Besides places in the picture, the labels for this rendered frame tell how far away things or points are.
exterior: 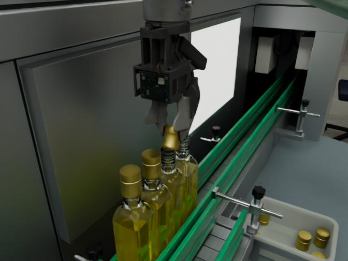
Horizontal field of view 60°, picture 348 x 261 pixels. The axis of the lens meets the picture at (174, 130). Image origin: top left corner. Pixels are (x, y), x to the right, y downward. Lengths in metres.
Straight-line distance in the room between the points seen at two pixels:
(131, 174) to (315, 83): 1.13
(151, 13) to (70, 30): 0.13
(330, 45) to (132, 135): 0.99
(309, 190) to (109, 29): 0.91
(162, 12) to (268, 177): 0.89
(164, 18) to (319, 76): 1.08
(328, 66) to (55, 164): 1.19
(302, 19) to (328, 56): 0.19
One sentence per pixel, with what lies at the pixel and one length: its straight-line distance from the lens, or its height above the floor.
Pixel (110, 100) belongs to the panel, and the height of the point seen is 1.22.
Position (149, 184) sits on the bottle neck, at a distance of 0.54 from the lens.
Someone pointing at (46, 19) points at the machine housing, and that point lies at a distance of 0.49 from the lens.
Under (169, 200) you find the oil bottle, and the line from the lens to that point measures 0.58.
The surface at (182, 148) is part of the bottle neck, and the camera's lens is 0.62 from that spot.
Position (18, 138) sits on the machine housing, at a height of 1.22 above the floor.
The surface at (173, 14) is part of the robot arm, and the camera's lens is 0.47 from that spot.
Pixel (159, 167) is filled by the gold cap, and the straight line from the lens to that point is 0.52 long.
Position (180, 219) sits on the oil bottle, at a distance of 0.67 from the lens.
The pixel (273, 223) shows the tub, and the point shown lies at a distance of 1.00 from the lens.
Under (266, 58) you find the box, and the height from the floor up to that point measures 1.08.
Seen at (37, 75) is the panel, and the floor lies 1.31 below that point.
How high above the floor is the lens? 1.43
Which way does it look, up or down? 27 degrees down
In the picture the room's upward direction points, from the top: straight up
